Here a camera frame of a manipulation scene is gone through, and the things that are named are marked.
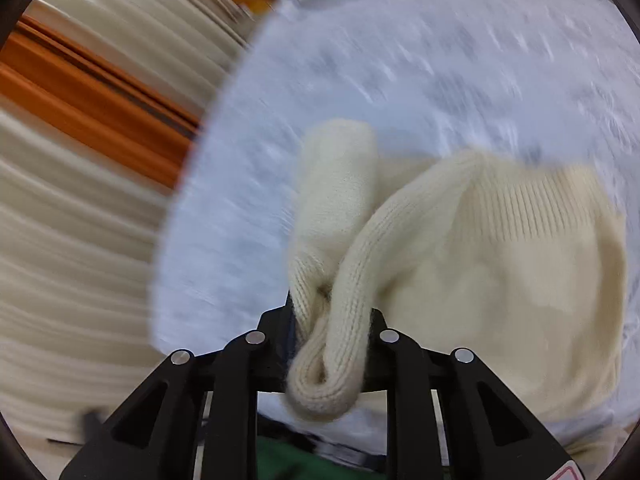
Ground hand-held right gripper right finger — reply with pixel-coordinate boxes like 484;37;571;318
359;307;574;480

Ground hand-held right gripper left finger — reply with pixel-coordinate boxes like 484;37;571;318
59;305;302;480

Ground cream knit cardigan red buttons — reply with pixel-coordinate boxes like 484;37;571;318
284;119;629;424

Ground green cloth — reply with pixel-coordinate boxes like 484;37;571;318
255;434;389;480

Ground cream pleated curtain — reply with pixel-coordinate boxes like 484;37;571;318
0;96;201;463
24;0;278;63

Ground butterfly print bed sheet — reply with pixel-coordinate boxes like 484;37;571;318
149;0;640;461

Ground orange beam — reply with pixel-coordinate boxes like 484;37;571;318
0;15;202;190

